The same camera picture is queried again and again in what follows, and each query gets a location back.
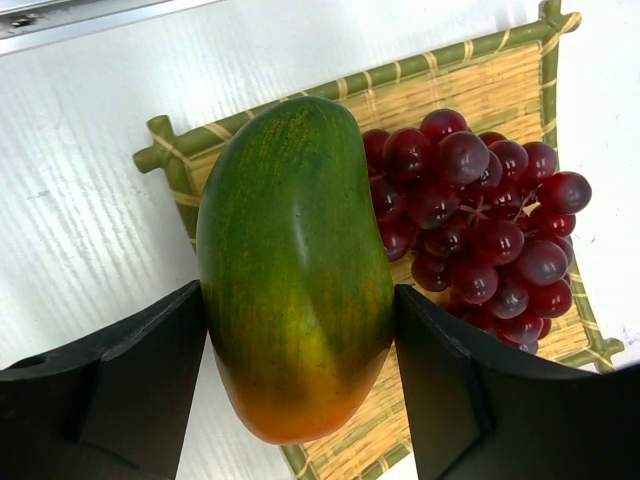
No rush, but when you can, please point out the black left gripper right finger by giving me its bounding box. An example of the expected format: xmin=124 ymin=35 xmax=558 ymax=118
xmin=394 ymin=285 xmax=639 ymax=479

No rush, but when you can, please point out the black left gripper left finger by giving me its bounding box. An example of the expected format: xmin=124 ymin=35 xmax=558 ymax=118
xmin=1 ymin=281 xmax=206 ymax=479

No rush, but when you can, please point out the red fake grape bunch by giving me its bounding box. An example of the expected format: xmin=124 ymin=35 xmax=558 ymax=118
xmin=362 ymin=108 xmax=592 ymax=352

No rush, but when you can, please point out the green orange fake mango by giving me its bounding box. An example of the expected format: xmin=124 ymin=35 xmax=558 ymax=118
xmin=196 ymin=96 xmax=394 ymax=445

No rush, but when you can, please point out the woven bamboo tray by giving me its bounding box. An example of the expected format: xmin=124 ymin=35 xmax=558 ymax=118
xmin=132 ymin=0 xmax=626 ymax=480

